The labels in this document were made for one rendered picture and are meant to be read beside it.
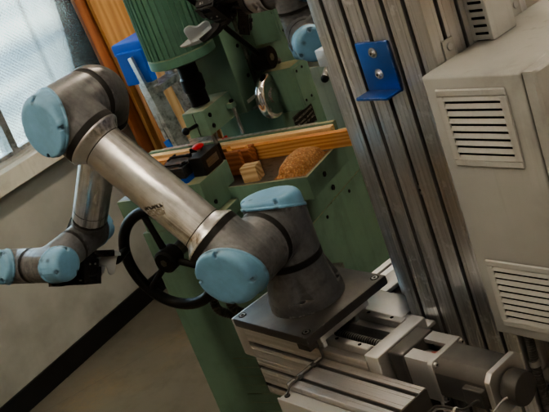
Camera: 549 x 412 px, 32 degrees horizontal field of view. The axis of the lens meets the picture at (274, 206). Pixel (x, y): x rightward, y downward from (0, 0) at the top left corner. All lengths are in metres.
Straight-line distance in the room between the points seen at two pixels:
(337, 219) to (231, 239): 0.95
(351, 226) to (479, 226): 1.11
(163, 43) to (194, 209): 0.78
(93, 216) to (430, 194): 0.74
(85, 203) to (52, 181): 1.87
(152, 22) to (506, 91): 1.18
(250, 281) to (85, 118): 0.41
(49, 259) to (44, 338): 1.87
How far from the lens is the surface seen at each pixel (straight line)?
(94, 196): 1.98
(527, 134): 1.39
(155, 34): 2.36
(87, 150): 1.70
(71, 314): 3.91
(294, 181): 2.23
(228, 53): 2.49
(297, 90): 2.50
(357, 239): 2.64
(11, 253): 2.06
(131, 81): 3.38
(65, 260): 1.98
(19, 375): 3.77
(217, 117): 2.46
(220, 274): 1.63
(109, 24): 3.96
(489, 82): 1.39
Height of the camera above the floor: 1.63
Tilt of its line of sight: 20 degrees down
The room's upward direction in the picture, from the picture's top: 21 degrees counter-clockwise
